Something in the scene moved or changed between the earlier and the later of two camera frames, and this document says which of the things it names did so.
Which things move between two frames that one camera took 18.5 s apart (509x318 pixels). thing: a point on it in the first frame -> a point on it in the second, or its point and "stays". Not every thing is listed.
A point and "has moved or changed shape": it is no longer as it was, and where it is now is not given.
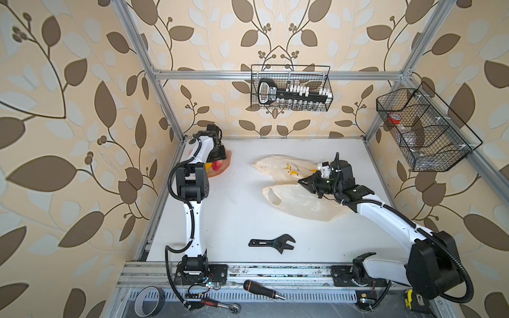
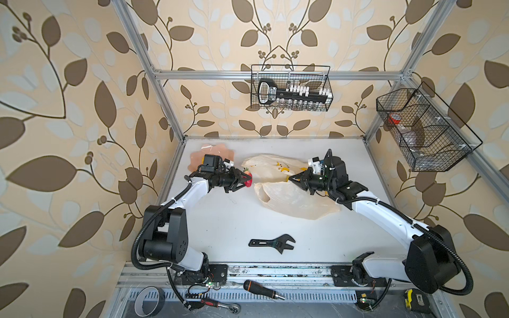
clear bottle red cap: (409, 134) stays
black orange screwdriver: (256, 287) stays
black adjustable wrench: (279, 243) stays
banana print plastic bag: (286, 192) has moved or changed shape
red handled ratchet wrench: (233, 308) stays
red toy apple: (217, 164) -> (249, 182)
